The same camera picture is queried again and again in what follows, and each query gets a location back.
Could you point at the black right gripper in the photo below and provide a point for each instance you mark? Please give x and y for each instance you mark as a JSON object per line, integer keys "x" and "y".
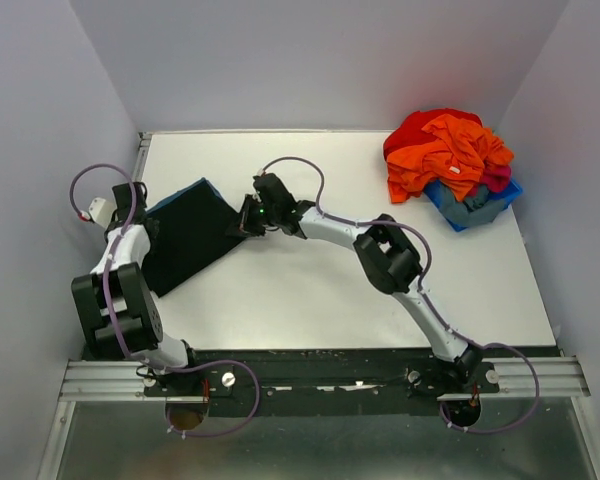
{"x": 247, "y": 225}

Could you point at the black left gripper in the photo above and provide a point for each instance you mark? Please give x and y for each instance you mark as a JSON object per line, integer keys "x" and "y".
{"x": 115, "y": 217}

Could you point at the teal t-shirt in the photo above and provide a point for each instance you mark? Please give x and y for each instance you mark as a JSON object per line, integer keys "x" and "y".
{"x": 197, "y": 185}

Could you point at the black floral print t-shirt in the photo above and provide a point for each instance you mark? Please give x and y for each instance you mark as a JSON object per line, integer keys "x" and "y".
{"x": 192, "y": 236}

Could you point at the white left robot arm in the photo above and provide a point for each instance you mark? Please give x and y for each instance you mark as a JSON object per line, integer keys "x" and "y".
{"x": 115, "y": 306}

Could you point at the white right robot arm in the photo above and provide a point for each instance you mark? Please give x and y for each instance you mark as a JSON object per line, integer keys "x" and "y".
{"x": 389, "y": 260}

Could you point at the red t-shirt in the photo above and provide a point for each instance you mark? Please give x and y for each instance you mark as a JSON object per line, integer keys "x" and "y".
{"x": 411, "y": 133}

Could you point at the orange t-shirt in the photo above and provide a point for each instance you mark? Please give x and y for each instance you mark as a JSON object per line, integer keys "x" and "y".
{"x": 457, "y": 158}

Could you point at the grey-teal t-shirt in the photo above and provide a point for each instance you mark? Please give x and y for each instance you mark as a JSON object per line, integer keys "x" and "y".
{"x": 474, "y": 210}

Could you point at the magenta t-shirt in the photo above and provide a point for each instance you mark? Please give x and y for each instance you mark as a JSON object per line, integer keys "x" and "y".
{"x": 495, "y": 179}

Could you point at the blue plastic bin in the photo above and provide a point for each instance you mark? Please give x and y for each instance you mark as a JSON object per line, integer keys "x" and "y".
{"x": 509, "y": 194}

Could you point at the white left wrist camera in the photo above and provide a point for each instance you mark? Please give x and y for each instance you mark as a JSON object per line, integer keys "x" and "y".
{"x": 99, "y": 212}

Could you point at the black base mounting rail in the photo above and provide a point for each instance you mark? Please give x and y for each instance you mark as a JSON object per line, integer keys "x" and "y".
{"x": 290, "y": 383}

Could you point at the aluminium extrusion frame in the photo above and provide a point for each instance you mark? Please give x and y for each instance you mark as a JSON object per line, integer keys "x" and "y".
{"x": 290, "y": 293}

